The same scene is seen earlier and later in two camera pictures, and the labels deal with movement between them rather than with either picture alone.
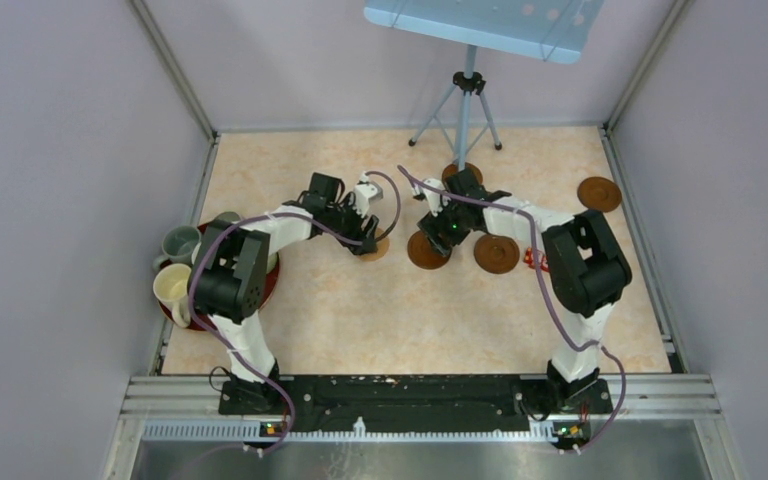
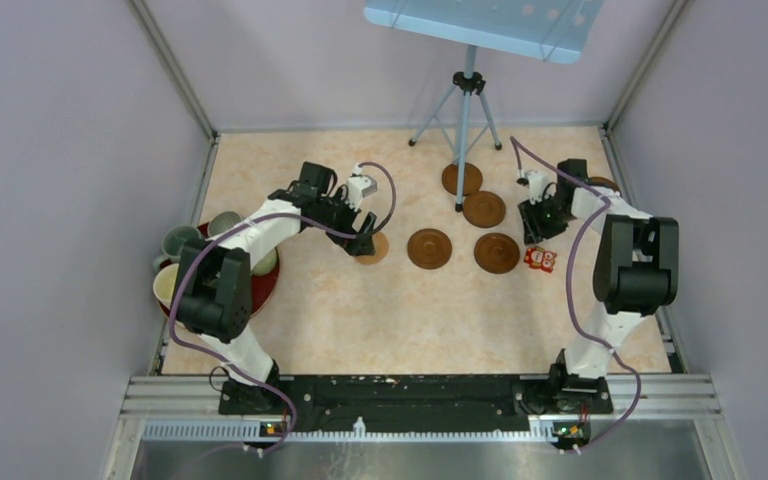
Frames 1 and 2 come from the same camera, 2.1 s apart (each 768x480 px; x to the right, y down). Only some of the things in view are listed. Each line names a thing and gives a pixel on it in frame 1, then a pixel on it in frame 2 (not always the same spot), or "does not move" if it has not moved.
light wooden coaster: x=382 y=246 does not move
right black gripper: x=432 y=226 -> x=534 y=230
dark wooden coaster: x=423 y=253 does not move
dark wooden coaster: x=452 y=169 does not move
